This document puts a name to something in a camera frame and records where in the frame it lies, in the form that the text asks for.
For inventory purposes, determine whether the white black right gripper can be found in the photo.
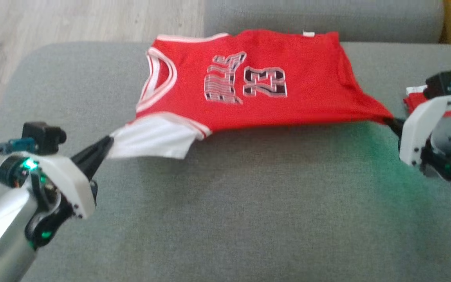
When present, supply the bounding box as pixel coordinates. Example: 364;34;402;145
384;94;451;166

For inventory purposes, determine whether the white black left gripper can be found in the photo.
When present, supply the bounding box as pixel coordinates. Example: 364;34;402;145
26;135;115;220

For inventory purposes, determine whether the red basketball jersey number 23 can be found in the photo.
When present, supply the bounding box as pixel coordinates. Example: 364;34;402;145
106;29;395;161

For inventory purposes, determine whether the grey fabric sofa back cushion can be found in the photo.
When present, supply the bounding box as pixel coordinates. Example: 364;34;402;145
204;0;445;44

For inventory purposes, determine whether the grey fabric sofa seat cushion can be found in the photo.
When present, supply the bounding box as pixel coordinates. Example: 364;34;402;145
0;41;451;282

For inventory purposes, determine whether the teal left camera connector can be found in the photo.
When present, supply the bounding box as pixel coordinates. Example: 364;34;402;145
0;137;39;154

